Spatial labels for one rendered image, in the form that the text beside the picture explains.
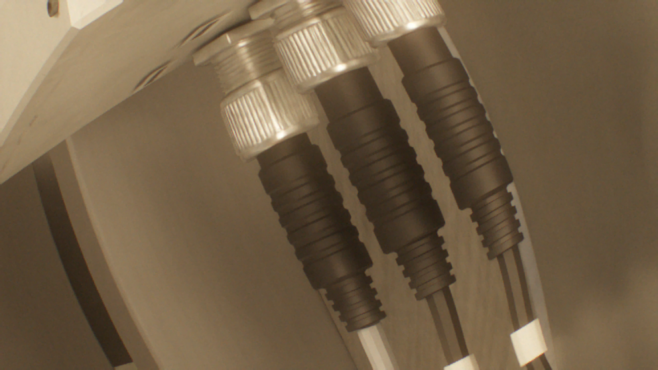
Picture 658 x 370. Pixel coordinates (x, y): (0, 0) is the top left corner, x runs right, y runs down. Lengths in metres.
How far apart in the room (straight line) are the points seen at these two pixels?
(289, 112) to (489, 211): 0.07
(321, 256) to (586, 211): 0.06
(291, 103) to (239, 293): 0.11
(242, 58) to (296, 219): 0.03
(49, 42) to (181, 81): 0.26
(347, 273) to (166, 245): 0.11
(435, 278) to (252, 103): 0.05
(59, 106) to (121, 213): 0.16
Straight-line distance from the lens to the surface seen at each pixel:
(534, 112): 0.65
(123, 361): 1.63
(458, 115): 0.59
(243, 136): 0.66
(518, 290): 0.60
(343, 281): 0.66
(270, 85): 0.66
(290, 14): 0.63
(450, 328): 0.63
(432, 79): 0.59
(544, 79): 0.64
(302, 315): 0.77
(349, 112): 0.63
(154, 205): 0.76
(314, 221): 0.66
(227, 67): 0.66
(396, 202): 0.63
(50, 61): 0.51
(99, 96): 0.64
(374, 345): 0.66
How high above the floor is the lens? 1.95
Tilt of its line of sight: 41 degrees down
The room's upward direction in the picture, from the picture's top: 4 degrees counter-clockwise
